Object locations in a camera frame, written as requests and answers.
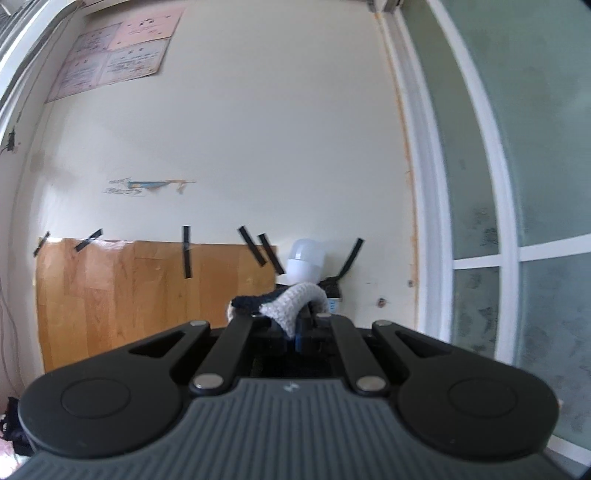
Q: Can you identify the white window frame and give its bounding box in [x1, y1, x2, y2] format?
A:
[0, 0, 75, 148]

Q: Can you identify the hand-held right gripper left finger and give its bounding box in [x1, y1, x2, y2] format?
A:
[128, 315, 298, 394]

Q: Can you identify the wood pattern sheet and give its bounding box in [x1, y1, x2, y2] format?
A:
[35, 237, 289, 373]

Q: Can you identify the navy white green striped sweater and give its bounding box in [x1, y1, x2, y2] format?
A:
[226, 284, 331, 341]

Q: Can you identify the white light bulb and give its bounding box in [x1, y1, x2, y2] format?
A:
[283, 238, 326, 286]

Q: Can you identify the white framed glass door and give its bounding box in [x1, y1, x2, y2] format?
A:
[367, 0, 591, 480]

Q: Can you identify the pink printed blanket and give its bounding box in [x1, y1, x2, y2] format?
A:
[0, 438, 29, 464]

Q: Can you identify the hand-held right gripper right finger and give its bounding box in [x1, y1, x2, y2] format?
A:
[300, 312, 454, 394]

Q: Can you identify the pink wall poster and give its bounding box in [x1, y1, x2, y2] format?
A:
[45, 6, 186, 103]

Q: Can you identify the thin grey cable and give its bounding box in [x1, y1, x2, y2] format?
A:
[0, 277, 21, 398]

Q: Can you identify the dark cloth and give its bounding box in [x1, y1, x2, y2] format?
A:
[0, 396, 33, 457]

